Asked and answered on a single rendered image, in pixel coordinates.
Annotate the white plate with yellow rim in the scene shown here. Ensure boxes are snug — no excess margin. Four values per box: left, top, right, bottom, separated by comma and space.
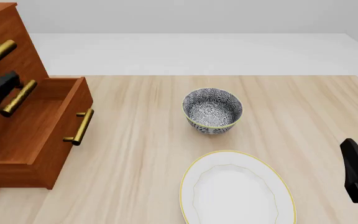
179, 149, 298, 224

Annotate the black white patterned bowl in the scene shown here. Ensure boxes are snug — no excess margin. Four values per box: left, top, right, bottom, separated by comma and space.
181, 87, 244, 136

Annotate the mid-length brass drawer handle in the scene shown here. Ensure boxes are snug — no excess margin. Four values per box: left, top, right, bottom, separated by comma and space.
0, 78, 39, 118

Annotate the wooden drawer with mid-length handle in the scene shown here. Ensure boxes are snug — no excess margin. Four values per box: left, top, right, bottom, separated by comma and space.
0, 39, 50, 131

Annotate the wooden drawer with short handle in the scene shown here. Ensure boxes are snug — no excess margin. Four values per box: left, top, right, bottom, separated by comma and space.
0, 77, 94, 190

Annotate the wooden drawer with long handle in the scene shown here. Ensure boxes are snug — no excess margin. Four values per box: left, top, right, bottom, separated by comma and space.
0, 13, 34, 79

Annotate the short brass drawer handle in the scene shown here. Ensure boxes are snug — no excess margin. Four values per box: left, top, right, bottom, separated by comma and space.
62, 108, 95, 147

